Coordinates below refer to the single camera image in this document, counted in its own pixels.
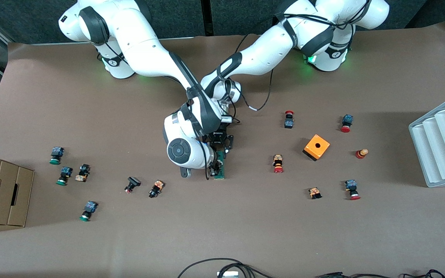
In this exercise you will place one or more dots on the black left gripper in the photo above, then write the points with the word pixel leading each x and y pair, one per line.
pixel 218 138

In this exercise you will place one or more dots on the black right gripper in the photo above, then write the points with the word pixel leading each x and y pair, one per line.
pixel 215 166

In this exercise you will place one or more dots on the green load switch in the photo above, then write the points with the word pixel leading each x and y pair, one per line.
pixel 223 170

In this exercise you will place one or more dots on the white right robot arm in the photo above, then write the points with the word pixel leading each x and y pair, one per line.
pixel 145 50

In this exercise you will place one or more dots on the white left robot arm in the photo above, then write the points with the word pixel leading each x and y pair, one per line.
pixel 265 50

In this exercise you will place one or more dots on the red emergency stop orange block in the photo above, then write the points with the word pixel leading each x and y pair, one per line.
pixel 278 163

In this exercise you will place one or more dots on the black push button orange block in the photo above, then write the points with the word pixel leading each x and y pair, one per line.
pixel 156 188

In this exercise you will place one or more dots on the orange black contact block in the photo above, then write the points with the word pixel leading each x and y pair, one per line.
pixel 315 192

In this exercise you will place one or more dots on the small white connector box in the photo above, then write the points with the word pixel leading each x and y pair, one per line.
pixel 227 274

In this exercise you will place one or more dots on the red mushroom button blue block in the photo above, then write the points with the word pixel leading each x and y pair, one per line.
pixel 352 189
pixel 346 123

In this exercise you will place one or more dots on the brown table cover sheet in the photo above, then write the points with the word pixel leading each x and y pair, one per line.
pixel 323 231

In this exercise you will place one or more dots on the red yellow button head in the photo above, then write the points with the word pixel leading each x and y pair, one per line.
pixel 361 153

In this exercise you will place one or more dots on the green mushroom push button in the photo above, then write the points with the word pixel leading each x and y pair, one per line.
pixel 56 155
pixel 88 211
pixel 65 175

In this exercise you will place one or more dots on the white ribbed plastic tray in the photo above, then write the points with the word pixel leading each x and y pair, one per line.
pixel 442 146

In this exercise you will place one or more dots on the black rectangular switch red base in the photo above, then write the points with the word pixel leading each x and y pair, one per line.
pixel 132 184

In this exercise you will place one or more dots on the orange button enclosure box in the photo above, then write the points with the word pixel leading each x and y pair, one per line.
pixel 316 147

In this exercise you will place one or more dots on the black selector switch orange block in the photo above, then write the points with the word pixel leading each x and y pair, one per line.
pixel 82 173

